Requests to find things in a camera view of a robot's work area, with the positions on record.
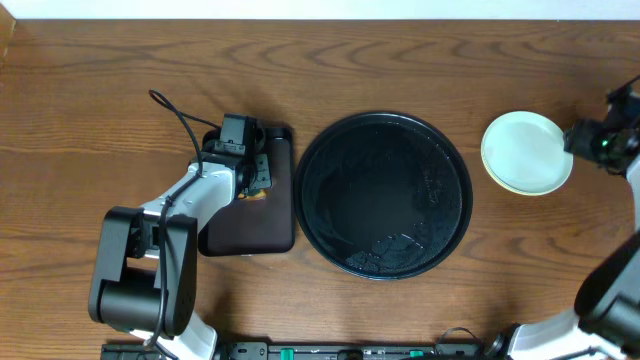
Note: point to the yellow plate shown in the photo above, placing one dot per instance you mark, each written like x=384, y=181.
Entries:
x=508, y=187

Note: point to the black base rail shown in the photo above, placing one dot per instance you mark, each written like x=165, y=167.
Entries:
x=445, y=347

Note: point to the yellow green scrub sponge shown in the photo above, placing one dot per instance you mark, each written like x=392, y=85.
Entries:
x=252, y=195

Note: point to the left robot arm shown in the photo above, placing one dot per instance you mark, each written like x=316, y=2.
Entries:
x=145, y=276

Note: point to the mint green plate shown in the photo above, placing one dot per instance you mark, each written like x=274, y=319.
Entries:
x=526, y=150

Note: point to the black round tray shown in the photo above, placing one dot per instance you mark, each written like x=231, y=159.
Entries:
x=383, y=195

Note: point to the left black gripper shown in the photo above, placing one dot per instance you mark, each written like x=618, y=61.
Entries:
x=263, y=172

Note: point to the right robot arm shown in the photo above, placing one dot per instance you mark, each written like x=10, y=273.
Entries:
x=604, y=322

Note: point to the black rectangular tray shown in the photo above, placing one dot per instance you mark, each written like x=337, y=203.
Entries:
x=266, y=225

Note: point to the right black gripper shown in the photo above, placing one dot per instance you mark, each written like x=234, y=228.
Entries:
x=583, y=132

